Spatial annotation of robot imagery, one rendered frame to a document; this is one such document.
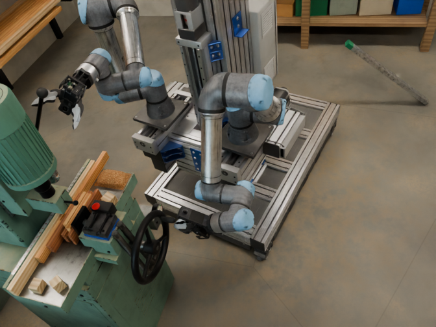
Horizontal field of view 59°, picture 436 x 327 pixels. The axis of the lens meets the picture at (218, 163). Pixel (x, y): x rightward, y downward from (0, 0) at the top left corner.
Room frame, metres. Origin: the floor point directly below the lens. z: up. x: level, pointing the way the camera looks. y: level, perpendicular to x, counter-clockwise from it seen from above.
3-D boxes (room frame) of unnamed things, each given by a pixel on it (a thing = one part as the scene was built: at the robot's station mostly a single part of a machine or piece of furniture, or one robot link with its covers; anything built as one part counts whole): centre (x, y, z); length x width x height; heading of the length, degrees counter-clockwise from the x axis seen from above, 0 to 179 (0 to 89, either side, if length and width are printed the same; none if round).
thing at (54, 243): (0.94, 0.62, 0.92); 0.25 x 0.02 x 0.05; 156
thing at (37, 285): (0.69, 0.69, 0.92); 0.04 x 0.04 x 0.04; 68
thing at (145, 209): (1.14, 0.39, 0.58); 0.12 x 0.08 x 0.08; 66
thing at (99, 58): (1.31, 0.37, 1.35); 0.11 x 0.08 x 0.09; 156
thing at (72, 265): (0.90, 0.54, 0.87); 0.61 x 0.30 x 0.06; 156
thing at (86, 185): (1.03, 0.60, 0.92); 0.54 x 0.02 x 0.04; 156
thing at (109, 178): (1.13, 0.45, 0.92); 0.14 x 0.09 x 0.04; 66
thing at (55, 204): (0.97, 0.64, 1.03); 0.14 x 0.07 x 0.09; 66
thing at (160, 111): (1.64, 0.24, 0.87); 0.15 x 0.15 x 0.10
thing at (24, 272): (0.95, 0.65, 0.92); 0.60 x 0.02 x 0.05; 156
